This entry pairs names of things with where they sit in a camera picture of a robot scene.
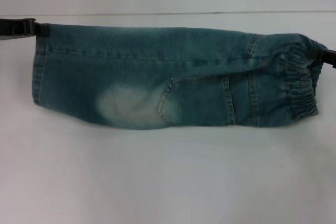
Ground blue denim shorts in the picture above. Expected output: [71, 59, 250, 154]
[31, 23, 329, 132]

